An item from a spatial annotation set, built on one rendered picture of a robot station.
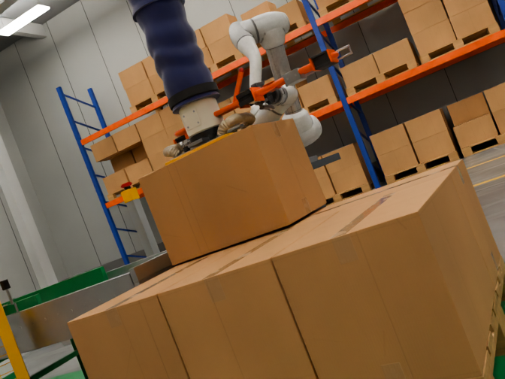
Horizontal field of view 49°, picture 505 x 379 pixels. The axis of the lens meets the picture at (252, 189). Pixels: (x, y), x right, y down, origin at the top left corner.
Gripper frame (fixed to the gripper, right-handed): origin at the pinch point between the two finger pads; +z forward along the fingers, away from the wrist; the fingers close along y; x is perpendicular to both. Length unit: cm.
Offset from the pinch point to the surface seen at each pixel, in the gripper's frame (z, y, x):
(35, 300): 26, 47, 136
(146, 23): 9, -46, 30
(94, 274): -20, 47, 141
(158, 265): 21, 51, 61
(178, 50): 7.9, -29.3, 20.3
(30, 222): -164, -14, 343
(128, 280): 36, 51, 66
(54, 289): -20, 47, 175
